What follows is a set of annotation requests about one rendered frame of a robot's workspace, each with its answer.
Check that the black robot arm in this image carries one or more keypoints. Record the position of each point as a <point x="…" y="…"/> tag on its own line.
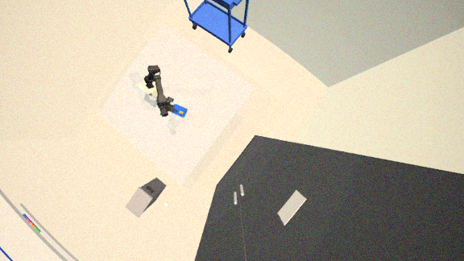
<point x="162" y="101"/>

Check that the blue rectangular board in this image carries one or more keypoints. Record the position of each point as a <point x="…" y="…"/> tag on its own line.
<point x="179" y="110"/>

